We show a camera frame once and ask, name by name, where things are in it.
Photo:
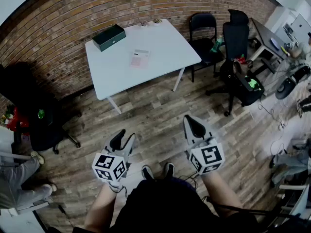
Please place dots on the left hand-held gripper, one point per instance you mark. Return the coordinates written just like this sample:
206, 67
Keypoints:
109, 165

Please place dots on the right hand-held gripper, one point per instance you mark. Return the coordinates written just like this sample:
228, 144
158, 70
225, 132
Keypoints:
207, 158

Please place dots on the white and pink calculator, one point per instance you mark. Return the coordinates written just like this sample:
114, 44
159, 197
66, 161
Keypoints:
140, 59

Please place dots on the person's left forearm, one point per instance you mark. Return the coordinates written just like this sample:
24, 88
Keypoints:
102, 207

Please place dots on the person's right forearm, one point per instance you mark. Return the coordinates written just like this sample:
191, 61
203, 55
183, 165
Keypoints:
221, 193

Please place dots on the person's left black shoe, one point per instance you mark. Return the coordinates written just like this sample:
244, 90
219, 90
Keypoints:
147, 172

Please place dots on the person's black shoe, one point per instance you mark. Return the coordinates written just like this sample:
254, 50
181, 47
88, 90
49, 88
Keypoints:
170, 170
147, 172

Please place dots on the person's right black shoe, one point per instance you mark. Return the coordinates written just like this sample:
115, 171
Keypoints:
170, 170

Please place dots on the white table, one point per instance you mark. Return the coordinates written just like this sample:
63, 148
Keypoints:
116, 74

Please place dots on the green toy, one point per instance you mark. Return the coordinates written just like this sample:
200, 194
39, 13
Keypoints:
252, 83
41, 114

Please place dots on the black office chair with headrest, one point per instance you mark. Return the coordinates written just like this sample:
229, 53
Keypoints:
236, 64

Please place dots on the person's black clothing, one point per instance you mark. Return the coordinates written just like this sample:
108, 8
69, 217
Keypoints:
165, 207

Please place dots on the black folding chair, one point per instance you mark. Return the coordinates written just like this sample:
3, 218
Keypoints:
204, 45

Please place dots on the white power strip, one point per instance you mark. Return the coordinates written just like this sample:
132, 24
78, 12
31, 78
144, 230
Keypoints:
281, 125

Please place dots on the green plastic bottle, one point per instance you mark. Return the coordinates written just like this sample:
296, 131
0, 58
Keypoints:
217, 44

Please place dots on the black swivel chair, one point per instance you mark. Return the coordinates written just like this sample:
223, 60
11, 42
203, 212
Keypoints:
39, 105

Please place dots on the black round speaker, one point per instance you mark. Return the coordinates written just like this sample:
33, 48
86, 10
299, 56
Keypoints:
285, 87

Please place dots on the dark green box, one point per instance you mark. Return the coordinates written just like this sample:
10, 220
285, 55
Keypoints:
109, 38

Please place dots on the red bag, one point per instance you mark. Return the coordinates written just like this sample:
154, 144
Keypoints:
17, 122

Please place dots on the green succulent plant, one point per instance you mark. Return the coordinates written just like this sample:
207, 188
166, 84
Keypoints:
157, 21

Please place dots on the dark desk with white legs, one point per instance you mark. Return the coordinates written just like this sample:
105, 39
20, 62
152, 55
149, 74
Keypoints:
266, 38

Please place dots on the pink succulent plant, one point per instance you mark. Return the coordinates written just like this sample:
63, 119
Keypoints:
143, 23

